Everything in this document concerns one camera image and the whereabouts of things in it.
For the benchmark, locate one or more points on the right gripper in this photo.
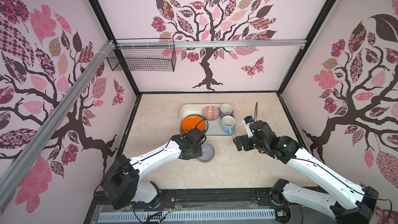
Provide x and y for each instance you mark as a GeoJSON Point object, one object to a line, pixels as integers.
{"type": "Point", "coordinates": [237, 142]}

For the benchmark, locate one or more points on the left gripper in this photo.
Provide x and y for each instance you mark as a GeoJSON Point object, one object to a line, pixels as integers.
{"type": "Point", "coordinates": [198, 154]}

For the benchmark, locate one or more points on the lavender ceramic bowl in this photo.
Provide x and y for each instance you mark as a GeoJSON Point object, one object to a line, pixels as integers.
{"type": "Point", "coordinates": [208, 153]}

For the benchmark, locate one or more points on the orange round plate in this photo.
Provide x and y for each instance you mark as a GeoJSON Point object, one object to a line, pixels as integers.
{"type": "Point", "coordinates": [184, 126]}

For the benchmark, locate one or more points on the light blue ceramic mug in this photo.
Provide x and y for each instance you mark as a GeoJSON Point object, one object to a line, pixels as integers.
{"type": "Point", "coordinates": [228, 125]}

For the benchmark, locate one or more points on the orange patterned bowl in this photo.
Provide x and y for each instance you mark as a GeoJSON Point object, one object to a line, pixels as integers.
{"type": "Point", "coordinates": [211, 113]}

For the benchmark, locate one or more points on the purple ceramic mug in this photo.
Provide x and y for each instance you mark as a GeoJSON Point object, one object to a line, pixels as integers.
{"type": "Point", "coordinates": [226, 110]}

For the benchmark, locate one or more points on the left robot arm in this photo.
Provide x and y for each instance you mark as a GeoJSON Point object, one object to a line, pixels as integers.
{"type": "Point", "coordinates": [123, 182]}

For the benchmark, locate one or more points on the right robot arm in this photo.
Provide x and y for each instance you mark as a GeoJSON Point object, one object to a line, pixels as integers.
{"type": "Point", "coordinates": [342, 200]}

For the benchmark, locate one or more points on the white plastic bin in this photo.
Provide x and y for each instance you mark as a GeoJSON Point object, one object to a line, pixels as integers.
{"type": "Point", "coordinates": [214, 130]}

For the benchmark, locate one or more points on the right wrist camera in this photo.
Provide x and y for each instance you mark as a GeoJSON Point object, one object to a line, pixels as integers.
{"type": "Point", "coordinates": [247, 121]}

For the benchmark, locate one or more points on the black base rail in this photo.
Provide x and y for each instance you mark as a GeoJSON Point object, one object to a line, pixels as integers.
{"type": "Point", "coordinates": [216, 199]}

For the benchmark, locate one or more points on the white vented cable duct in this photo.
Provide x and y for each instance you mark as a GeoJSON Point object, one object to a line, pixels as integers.
{"type": "Point", "coordinates": [158, 217]}

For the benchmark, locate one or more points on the black wire basket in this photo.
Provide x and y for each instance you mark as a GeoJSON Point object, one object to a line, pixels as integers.
{"type": "Point", "coordinates": [143, 54]}

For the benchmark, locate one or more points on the aluminium rail back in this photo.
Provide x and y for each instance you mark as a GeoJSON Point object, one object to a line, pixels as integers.
{"type": "Point", "coordinates": [224, 43]}

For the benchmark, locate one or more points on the aluminium rail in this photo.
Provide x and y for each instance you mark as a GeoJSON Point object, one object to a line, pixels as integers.
{"type": "Point", "coordinates": [19, 168]}
{"type": "Point", "coordinates": [224, 43]}

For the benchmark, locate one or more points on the aluminium rail left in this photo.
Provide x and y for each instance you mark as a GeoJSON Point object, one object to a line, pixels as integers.
{"type": "Point", "coordinates": [19, 168]}

